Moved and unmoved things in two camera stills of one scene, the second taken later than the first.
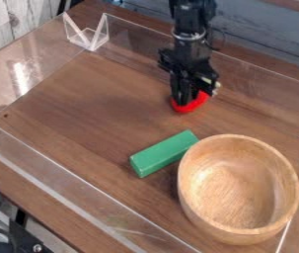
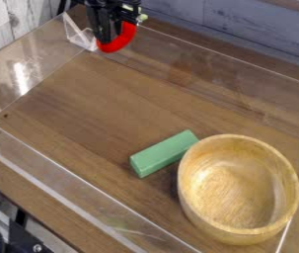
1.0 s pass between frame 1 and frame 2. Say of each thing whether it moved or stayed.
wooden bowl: stayed
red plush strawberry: moved
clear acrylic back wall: stayed
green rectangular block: stayed
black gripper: moved
